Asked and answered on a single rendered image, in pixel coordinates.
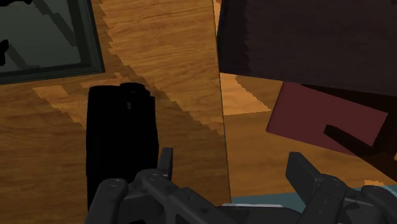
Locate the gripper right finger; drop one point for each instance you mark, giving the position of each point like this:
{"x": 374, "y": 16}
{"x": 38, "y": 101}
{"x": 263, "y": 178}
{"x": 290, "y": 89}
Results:
{"x": 328, "y": 198}

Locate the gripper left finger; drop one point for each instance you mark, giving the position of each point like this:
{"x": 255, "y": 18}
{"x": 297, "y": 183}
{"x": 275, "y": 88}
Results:
{"x": 149, "y": 192}

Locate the teal rug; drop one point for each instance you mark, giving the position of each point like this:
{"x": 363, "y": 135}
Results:
{"x": 266, "y": 198}

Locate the black cylinder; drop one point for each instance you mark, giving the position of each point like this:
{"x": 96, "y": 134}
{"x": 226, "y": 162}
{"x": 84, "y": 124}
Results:
{"x": 121, "y": 133}

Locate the dark red chair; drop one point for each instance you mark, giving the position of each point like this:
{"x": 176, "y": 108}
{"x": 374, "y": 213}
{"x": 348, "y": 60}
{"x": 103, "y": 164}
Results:
{"x": 316, "y": 114}

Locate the dark grey framed panel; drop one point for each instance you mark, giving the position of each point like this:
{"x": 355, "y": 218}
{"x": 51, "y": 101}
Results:
{"x": 43, "y": 37}

